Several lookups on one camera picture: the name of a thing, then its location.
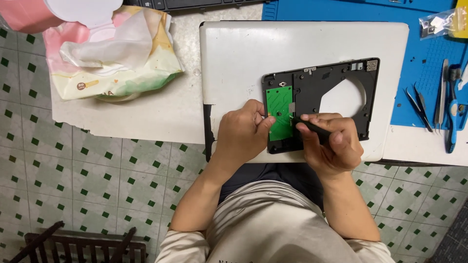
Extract person's left hand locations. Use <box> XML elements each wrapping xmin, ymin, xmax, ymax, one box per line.
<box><xmin>214</xmin><ymin>99</ymin><xmax>277</xmax><ymax>163</ymax></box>

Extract person's right hand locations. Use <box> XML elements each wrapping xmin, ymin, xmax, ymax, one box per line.
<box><xmin>295</xmin><ymin>113</ymin><xmax>365</xmax><ymax>180</ymax></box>

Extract black screwdriver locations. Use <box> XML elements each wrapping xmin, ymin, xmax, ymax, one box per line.
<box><xmin>292</xmin><ymin>116</ymin><xmax>332</xmax><ymax>144</ymax></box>

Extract black plastic drive frame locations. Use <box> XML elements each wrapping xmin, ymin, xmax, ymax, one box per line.
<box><xmin>261</xmin><ymin>57</ymin><xmax>381</xmax><ymax>155</ymax></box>

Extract person's dark shorts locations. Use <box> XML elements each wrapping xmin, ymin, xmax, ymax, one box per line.
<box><xmin>218</xmin><ymin>162</ymin><xmax>325</xmax><ymax>212</ymax></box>

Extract green circuit board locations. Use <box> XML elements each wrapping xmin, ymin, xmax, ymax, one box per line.
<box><xmin>265</xmin><ymin>86</ymin><xmax>295</xmax><ymax>142</ymax></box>

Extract black pointed tweezers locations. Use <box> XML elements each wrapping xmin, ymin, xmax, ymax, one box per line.
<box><xmin>413</xmin><ymin>83</ymin><xmax>428</xmax><ymax>114</ymax></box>
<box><xmin>405</xmin><ymin>87</ymin><xmax>434</xmax><ymax>133</ymax></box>

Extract person's beige shirt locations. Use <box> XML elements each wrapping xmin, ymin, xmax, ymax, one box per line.
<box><xmin>155</xmin><ymin>180</ymin><xmax>396</xmax><ymax>263</ymax></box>

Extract pastel wet wipes pack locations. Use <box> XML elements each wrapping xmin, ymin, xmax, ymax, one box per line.
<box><xmin>43</xmin><ymin>5</ymin><xmax>184</xmax><ymax>102</ymax></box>

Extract blue silicone work mat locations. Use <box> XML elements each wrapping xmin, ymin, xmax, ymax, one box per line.
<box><xmin>261</xmin><ymin>0</ymin><xmax>468</xmax><ymax>131</ymax></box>

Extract silver metal tweezers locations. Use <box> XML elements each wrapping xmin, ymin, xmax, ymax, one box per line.
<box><xmin>434</xmin><ymin>58</ymin><xmax>450</xmax><ymax>127</ymax></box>

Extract black keyboard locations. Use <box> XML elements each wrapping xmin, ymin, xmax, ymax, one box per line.
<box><xmin>122</xmin><ymin>0</ymin><xmax>272</xmax><ymax>12</ymax></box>

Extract white plastic tool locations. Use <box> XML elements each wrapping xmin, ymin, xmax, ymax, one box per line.
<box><xmin>457</xmin><ymin>61</ymin><xmax>468</xmax><ymax>91</ymax></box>

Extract white wet wipe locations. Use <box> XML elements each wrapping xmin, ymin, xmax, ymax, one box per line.
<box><xmin>59</xmin><ymin>10</ymin><xmax>153</xmax><ymax>71</ymax></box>

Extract clear plastic parts bag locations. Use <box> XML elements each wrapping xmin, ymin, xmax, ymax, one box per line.
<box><xmin>419</xmin><ymin>8</ymin><xmax>458</xmax><ymax>39</ymax></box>

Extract yellow packet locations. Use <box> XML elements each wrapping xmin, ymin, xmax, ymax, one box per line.
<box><xmin>453</xmin><ymin>0</ymin><xmax>468</xmax><ymax>39</ymax></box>

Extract dark wooden chair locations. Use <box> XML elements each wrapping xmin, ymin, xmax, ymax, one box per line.
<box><xmin>7</xmin><ymin>221</ymin><xmax>149</xmax><ymax>263</ymax></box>

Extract pink container with white lid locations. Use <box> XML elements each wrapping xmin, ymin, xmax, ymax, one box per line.
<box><xmin>0</xmin><ymin>0</ymin><xmax>124</xmax><ymax>34</ymax></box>

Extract blue handled brush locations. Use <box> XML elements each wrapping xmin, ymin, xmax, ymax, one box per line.
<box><xmin>445</xmin><ymin>65</ymin><xmax>462</xmax><ymax>154</ymax></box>

